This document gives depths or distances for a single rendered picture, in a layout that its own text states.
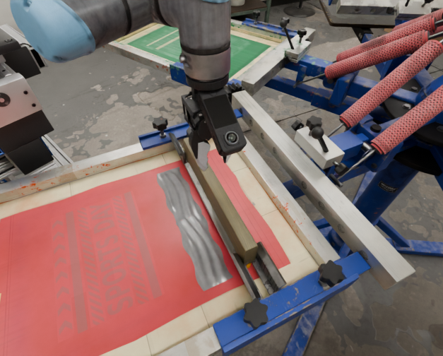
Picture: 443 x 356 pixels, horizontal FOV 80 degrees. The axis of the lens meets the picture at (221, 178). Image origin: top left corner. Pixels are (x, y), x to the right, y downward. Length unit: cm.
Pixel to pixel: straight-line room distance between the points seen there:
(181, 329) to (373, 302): 135
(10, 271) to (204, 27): 65
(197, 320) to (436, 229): 188
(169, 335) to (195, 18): 54
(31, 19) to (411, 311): 188
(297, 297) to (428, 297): 144
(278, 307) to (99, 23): 53
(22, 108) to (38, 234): 31
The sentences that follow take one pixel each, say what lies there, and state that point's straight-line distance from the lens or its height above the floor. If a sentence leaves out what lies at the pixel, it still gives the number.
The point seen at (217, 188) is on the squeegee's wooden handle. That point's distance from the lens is 60.
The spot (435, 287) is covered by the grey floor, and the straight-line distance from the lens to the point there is 201.
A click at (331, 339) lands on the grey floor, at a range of 165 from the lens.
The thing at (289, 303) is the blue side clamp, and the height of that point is 100.
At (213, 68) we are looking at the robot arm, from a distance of 42.
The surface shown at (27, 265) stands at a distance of 76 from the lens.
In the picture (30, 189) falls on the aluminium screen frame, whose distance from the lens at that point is 87.
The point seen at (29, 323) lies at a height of 95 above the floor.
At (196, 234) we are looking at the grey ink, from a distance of 65.
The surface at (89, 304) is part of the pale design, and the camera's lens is 66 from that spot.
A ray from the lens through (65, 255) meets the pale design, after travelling 73.
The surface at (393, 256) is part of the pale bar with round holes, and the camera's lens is 64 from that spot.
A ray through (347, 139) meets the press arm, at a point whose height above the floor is 104.
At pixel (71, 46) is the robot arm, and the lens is 37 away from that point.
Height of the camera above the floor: 154
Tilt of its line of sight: 50 degrees down
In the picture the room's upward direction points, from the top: straight up
